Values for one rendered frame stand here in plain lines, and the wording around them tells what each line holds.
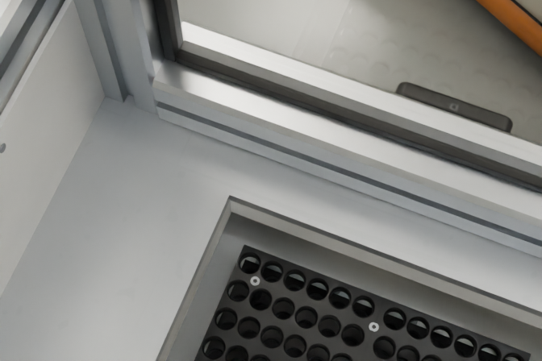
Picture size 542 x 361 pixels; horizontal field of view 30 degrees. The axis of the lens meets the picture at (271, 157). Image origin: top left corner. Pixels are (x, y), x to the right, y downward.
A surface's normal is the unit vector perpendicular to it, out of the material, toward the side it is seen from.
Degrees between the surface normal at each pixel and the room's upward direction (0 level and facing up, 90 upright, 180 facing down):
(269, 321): 0
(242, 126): 90
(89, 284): 0
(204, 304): 0
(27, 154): 90
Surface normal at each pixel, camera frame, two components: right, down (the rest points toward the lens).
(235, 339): 0.00, -0.39
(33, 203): 0.93, 0.34
